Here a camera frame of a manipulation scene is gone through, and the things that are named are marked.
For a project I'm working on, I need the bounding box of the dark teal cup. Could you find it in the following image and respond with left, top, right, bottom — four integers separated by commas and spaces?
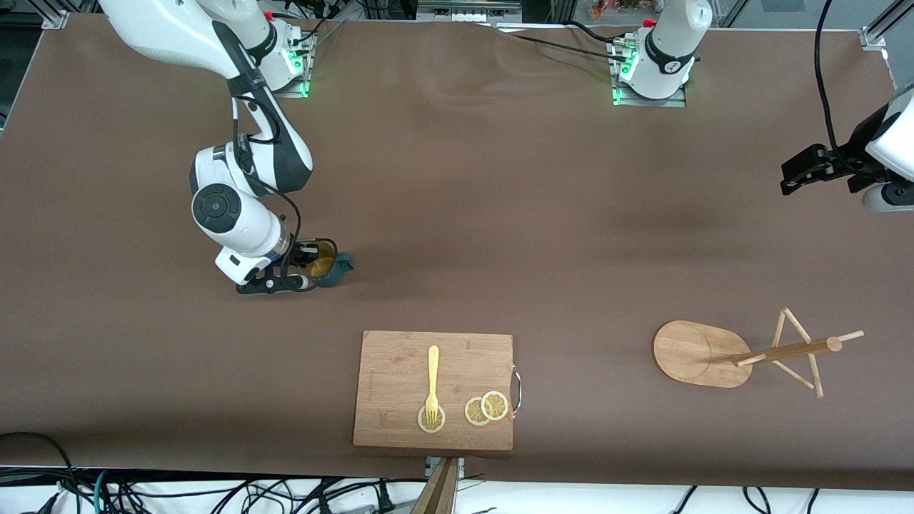
303, 241, 355, 288

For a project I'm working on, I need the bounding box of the wooden cup rack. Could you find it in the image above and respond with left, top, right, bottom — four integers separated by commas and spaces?
652, 307, 865, 399

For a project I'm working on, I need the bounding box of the bamboo cutting board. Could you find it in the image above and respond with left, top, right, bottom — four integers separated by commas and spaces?
353, 330, 523, 452

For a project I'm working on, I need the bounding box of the yellow plastic fork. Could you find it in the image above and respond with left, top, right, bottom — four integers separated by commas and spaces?
425, 346, 441, 426

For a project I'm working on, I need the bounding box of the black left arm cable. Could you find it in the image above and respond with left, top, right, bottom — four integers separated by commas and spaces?
814, 0, 879, 179

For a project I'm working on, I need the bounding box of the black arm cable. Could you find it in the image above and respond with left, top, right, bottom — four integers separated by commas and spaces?
227, 75, 338, 283
814, 0, 879, 179

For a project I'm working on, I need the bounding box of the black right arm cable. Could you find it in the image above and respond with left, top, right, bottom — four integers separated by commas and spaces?
227, 75, 338, 283

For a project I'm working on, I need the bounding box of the black table cable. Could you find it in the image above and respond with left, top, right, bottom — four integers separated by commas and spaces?
493, 24, 629, 64
568, 20, 640, 45

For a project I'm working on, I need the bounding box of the wooden post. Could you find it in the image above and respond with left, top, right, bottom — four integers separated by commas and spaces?
411, 457, 460, 514

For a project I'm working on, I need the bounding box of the black looped cable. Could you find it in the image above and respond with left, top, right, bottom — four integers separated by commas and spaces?
0, 431, 81, 514

